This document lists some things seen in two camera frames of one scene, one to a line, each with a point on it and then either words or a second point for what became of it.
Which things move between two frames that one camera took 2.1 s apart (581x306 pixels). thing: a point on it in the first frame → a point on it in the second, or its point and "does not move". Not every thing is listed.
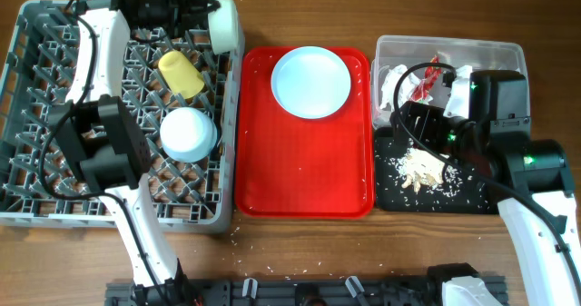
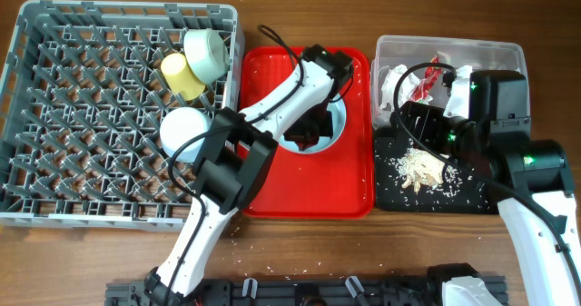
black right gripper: (429, 118) does not move
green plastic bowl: (223, 22) → (207, 54)
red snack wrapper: (431, 77) does not move
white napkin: (389, 83) does not move
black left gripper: (186, 1) → (304, 136)
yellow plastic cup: (180, 74) does not move
